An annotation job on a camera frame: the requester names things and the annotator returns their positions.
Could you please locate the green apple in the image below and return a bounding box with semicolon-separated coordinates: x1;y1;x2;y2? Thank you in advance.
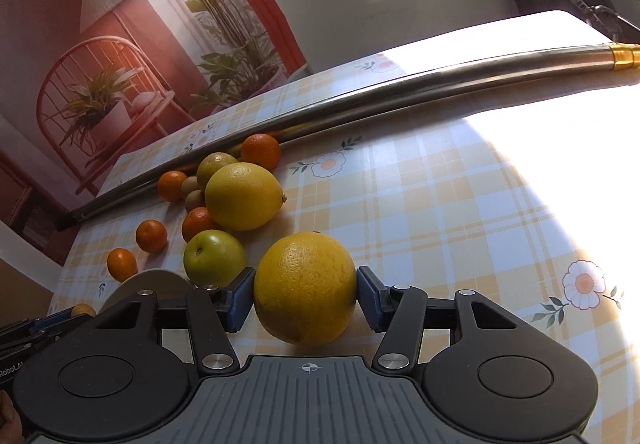
183;230;247;287

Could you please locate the mandarin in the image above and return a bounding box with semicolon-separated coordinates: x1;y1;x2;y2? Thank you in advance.
157;170;188;204
241;133;281;171
181;207;219;243
134;219;168;253
106;248;138;283

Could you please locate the large orange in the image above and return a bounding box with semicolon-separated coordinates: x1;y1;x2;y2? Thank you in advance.
254;232;357;346

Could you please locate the brown kiwi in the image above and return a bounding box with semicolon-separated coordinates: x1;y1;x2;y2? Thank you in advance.
184;190;205;212
180;175;200;198

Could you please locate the large yellow lemon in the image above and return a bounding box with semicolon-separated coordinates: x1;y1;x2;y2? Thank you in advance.
205;163;286;232

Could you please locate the yellow-green citrus fruit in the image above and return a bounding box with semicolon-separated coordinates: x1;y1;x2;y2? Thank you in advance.
195;152;238;191

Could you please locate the person left hand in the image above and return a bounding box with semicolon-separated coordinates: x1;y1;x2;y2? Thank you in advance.
0;391;24;444

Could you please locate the plaid floral tablecloth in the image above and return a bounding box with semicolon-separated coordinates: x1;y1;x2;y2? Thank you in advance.
50;11;639;443

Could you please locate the long metal pole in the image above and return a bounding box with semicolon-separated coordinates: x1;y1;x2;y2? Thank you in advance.
55;42;639;231

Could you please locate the printed room backdrop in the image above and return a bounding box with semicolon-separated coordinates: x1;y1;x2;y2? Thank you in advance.
1;0;305;264

